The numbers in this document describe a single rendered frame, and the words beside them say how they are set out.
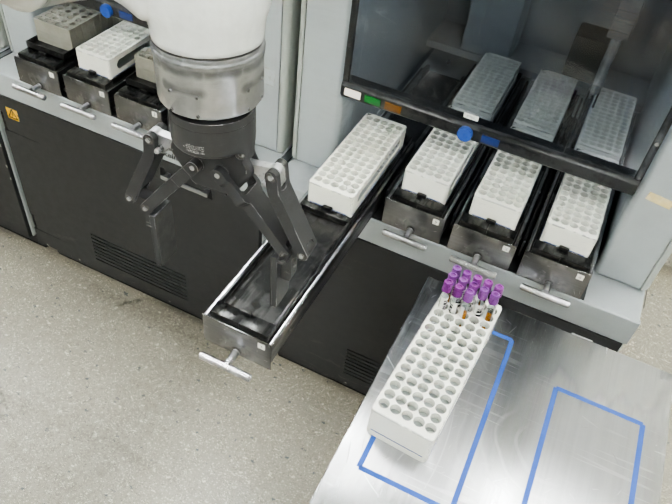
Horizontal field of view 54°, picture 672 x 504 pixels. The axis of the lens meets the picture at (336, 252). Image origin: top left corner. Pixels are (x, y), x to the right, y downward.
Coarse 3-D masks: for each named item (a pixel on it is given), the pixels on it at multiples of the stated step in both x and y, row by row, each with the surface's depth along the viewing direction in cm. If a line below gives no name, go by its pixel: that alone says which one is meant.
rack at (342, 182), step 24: (360, 120) 150; (384, 120) 151; (360, 144) 143; (384, 144) 145; (336, 168) 138; (360, 168) 138; (384, 168) 145; (312, 192) 134; (336, 192) 131; (360, 192) 133
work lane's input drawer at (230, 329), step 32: (384, 192) 145; (320, 224) 133; (352, 224) 134; (256, 256) 123; (320, 256) 127; (256, 288) 119; (288, 288) 120; (320, 288) 126; (224, 320) 113; (256, 320) 112; (288, 320) 115; (256, 352) 114
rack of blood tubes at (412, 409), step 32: (480, 320) 109; (416, 352) 104; (448, 352) 103; (480, 352) 109; (416, 384) 99; (448, 384) 99; (384, 416) 94; (416, 416) 95; (448, 416) 100; (416, 448) 95
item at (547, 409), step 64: (512, 320) 118; (384, 384) 105; (512, 384) 108; (576, 384) 109; (640, 384) 110; (384, 448) 98; (448, 448) 99; (512, 448) 100; (576, 448) 101; (640, 448) 102
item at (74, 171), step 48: (288, 0) 132; (288, 48) 140; (0, 96) 178; (48, 96) 169; (288, 96) 149; (48, 144) 182; (96, 144) 172; (288, 144) 159; (48, 192) 197; (96, 192) 186; (192, 192) 167; (48, 240) 214; (96, 240) 201; (144, 240) 190; (192, 240) 180; (240, 240) 171; (144, 288) 206; (192, 288) 194
